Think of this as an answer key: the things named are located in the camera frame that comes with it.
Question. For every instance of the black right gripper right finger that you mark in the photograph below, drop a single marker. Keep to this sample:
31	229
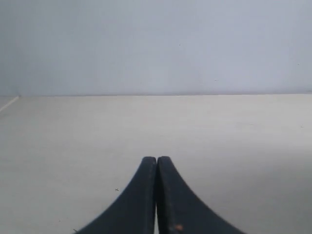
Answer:
180	210

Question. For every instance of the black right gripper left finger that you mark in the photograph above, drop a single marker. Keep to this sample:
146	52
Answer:
133	212

